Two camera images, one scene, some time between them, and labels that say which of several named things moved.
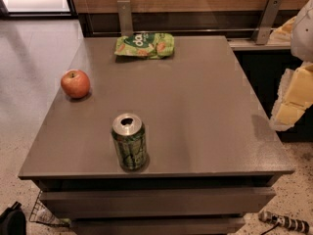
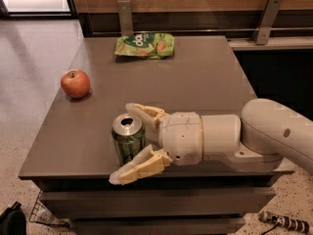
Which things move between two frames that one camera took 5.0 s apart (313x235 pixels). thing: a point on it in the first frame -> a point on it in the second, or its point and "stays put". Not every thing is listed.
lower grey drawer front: [157, 225] stays put
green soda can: [129, 133] stays put
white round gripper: [303, 36] -> [182, 137]
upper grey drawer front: [157, 203] stays put
